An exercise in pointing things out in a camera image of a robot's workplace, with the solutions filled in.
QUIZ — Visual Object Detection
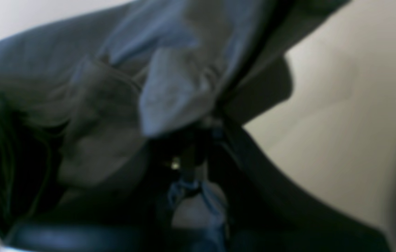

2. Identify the grey T-shirt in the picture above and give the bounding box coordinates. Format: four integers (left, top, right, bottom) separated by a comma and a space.
0, 0, 347, 239

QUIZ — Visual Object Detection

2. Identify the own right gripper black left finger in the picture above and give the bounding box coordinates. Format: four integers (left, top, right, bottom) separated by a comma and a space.
4, 133, 197, 252

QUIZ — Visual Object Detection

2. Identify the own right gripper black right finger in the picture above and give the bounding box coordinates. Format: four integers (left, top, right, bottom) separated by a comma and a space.
209, 116, 390, 252

